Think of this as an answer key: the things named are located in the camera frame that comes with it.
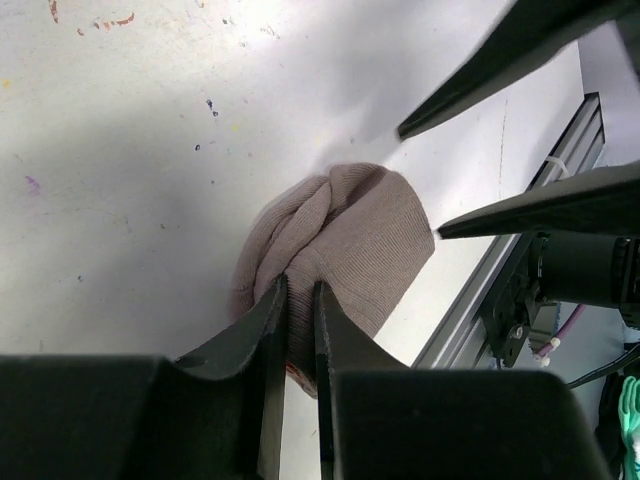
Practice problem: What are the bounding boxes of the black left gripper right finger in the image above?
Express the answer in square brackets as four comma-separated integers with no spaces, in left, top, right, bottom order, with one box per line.
[313,282,609,479]

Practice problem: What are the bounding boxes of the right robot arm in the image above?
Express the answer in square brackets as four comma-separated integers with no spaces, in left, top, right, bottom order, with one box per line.
[397,1,639,368]

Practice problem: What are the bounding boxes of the beige sock orange stripes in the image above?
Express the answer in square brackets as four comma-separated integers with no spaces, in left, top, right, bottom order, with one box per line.
[229,163,435,397]

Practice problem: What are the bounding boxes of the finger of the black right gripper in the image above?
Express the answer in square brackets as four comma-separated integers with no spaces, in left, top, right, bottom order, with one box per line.
[396,0,639,141]
[438,172,639,239]

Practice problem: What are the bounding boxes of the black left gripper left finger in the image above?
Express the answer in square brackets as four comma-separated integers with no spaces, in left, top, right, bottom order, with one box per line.
[1,278,287,479]

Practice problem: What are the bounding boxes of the aluminium table rail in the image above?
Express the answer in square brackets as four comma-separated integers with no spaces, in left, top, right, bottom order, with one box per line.
[412,93,605,369]

